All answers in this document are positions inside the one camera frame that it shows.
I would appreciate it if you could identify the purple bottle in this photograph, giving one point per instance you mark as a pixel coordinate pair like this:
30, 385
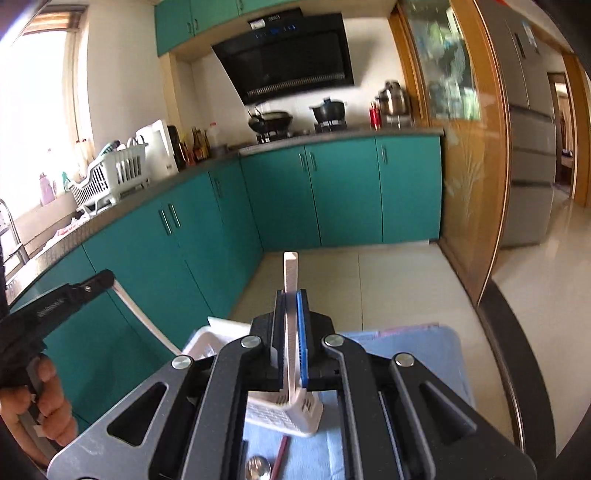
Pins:
47, 191

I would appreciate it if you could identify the black countertop appliance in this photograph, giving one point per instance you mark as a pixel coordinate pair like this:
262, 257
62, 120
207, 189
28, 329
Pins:
175, 145

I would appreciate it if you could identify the clear oil bottle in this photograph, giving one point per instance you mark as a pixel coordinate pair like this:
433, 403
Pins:
214, 138

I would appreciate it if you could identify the red chopstick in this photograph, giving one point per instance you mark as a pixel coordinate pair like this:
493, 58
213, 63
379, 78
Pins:
280, 457

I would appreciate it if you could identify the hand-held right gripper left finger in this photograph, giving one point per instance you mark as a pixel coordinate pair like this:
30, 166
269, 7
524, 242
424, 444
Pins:
280, 332

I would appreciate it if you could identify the blue table mat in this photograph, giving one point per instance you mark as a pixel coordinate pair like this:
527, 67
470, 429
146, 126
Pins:
314, 457

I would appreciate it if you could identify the metal sink faucet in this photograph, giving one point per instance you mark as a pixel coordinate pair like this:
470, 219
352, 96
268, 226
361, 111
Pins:
10, 226

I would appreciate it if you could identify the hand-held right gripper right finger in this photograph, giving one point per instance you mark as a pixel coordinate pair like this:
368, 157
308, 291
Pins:
302, 341

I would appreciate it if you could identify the dark sauce bottles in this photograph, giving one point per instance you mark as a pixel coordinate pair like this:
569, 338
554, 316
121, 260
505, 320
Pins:
198, 147

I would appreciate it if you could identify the silver refrigerator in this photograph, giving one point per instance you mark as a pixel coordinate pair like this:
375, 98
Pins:
526, 138

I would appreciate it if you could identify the black cooking pot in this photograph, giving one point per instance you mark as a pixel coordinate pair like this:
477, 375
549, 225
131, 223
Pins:
328, 110

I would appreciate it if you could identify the kitchen window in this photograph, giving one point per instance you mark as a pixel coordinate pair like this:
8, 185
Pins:
37, 115

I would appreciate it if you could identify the person's left hand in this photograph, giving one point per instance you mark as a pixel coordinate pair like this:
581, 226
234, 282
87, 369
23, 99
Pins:
53, 406

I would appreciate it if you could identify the wood framed glass door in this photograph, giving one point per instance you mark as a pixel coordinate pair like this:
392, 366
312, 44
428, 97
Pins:
461, 152

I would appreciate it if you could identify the stainless steel pot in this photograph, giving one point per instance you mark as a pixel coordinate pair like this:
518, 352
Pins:
393, 99

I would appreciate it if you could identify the white slotted utensil basket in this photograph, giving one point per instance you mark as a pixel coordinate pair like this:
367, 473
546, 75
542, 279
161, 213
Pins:
277, 415

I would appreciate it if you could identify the black wok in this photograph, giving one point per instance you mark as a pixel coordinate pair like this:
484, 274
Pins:
272, 121

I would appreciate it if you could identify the teal base cabinets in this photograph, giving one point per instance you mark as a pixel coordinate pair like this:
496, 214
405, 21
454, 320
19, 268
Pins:
286, 198

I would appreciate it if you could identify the wooden doorway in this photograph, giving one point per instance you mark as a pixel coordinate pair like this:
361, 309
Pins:
577, 134

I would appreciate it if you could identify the plastic bag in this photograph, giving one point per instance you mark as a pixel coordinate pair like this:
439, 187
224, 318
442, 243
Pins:
69, 228

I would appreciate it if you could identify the gas stove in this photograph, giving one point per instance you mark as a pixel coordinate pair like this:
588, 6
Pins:
300, 134

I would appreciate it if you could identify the teal wall cabinets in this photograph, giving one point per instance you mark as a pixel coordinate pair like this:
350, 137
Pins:
207, 18

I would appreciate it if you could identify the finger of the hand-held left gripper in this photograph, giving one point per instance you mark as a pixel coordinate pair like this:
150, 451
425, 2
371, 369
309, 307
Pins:
92, 284

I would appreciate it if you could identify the black range hood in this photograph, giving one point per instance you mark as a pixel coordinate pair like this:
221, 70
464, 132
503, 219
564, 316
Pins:
295, 60

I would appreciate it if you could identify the white dish rack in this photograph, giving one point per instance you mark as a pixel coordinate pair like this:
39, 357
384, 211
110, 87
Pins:
115, 170

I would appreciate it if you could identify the metal spoon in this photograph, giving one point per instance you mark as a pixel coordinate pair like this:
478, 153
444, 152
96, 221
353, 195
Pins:
258, 467

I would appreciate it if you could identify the red can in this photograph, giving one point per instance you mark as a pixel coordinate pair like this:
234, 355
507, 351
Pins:
374, 116

